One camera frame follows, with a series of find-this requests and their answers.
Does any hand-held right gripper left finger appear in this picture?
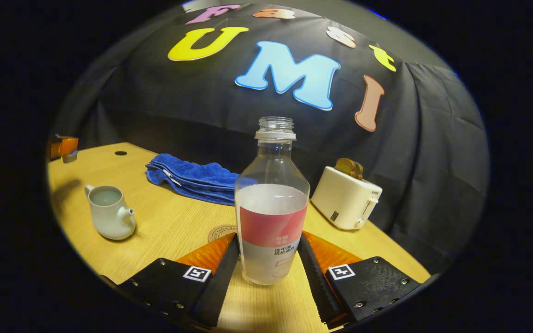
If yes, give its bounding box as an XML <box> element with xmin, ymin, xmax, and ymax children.
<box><xmin>102</xmin><ymin>233</ymin><xmax>241</xmax><ymax>330</ymax></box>

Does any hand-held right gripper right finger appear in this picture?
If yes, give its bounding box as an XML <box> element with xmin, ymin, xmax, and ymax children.
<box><xmin>297</xmin><ymin>230</ymin><xmax>422</xmax><ymax>330</ymax></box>

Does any round cork coaster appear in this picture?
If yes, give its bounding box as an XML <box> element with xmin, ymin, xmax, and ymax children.
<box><xmin>208</xmin><ymin>225</ymin><xmax>238</xmax><ymax>244</ymax></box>

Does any white ceramic teacup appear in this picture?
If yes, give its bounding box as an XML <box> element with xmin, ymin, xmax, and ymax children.
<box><xmin>84</xmin><ymin>185</ymin><xmax>136</xmax><ymax>241</ymax></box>

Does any clear water bottle pink label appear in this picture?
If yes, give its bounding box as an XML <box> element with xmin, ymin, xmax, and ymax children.
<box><xmin>235</xmin><ymin>117</ymin><xmax>310</xmax><ymax>286</ymax></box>

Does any white toaster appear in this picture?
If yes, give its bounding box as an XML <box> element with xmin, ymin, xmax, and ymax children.
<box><xmin>311</xmin><ymin>166</ymin><xmax>383</xmax><ymax>231</ymax></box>

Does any black backdrop cloth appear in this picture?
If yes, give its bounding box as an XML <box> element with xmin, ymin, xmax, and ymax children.
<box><xmin>51</xmin><ymin>2</ymin><xmax>489</xmax><ymax>273</ymax></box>

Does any folded blue towel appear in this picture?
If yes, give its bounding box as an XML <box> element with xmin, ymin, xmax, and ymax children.
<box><xmin>145</xmin><ymin>154</ymin><xmax>241</xmax><ymax>207</ymax></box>

